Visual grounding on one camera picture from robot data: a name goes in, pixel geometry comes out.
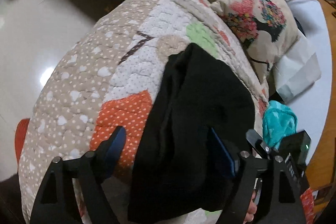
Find patchwork quilted blanket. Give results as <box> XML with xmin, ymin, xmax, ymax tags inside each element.
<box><xmin>16</xmin><ymin>0</ymin><xmax>269</xmax><ymax>224</ymax></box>

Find red patterned cloth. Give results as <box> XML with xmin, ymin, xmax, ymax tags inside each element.
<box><xmin>301</xmin><ymin>187</ymin><xmax>315</xmax><ymax>224</ymax></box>

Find wooden furniture frame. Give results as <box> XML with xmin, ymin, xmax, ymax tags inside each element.
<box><xmin>306</xmin><ymin>0</ymin><xmax>336</xmax><ymax>214</ymax></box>

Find floral printed cushion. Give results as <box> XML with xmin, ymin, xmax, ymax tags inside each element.
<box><xmin>210</xmin><ymin>0</ymin><xmax>305</xmax><ymax>83</ymax></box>

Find teal fleece towel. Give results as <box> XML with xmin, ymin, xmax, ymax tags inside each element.
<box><xmin>262</xmin><ymin>100</ymin><xmax>298</xmax><ymax>149</ymax></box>

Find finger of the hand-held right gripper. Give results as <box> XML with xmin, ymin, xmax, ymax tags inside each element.
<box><xmin>246</xmin><ymin>129</ymin><xmax>275</xmax><ymax>160</ymax></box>

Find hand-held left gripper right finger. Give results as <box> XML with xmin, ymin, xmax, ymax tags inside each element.
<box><xmin>207</xmin><ymin>127</ymin><xmax>307</xmax><ymax>224</ymax></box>

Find white paper bag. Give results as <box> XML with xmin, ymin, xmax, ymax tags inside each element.
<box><xmin>273</xmin><ymin>0</ymin><xmax>322</xmax><ymax>104</ymax></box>

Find black pants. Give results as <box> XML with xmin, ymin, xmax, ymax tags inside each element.
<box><xmin>127</xmin><ymin>43</ymin><xmax>256</xmax><ymax>223</ymax></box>

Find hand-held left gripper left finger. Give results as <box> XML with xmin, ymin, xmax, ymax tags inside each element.
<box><xmin>30</xmin><ymin>126</ymin><xmax>126</xmax><ymax>224</ymax></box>

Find person's right hand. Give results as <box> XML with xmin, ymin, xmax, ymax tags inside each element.
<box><xmin>245</xmin><ymin>191</ymin><xmax>257</xmax><ymax>224</ymax></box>

